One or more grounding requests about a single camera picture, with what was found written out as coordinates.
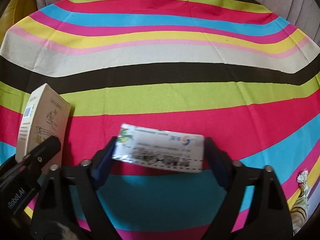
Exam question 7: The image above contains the white green medicine box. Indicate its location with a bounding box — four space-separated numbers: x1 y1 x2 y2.
112 124 204 173

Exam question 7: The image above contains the beige herbal medicine box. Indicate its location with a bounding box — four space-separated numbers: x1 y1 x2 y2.
15 83 71 162

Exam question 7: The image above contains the striped velvet cushion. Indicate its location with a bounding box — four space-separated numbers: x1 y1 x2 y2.
290 169 311 235

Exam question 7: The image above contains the colourful striped cloth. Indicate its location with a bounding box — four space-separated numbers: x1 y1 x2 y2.
0 0 320 240

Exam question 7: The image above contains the yellow leather sofa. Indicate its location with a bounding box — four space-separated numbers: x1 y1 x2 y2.
1 0 37 43

